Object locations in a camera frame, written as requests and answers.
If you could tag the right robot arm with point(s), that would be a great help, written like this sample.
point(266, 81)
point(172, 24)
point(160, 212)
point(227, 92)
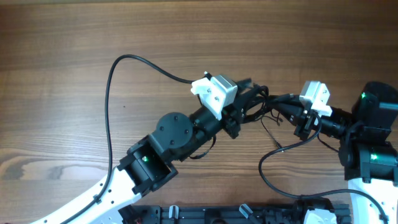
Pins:
point(368, 158)

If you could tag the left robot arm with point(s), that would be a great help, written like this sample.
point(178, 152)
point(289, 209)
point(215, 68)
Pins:
point(147, 165)

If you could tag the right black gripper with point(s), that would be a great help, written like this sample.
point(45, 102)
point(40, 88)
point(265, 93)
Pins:
point(291, 107)

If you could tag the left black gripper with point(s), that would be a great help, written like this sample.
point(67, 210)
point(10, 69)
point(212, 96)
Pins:
point(232, 116)

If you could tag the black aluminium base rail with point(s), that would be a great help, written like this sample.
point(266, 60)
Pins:
point(319, 210)

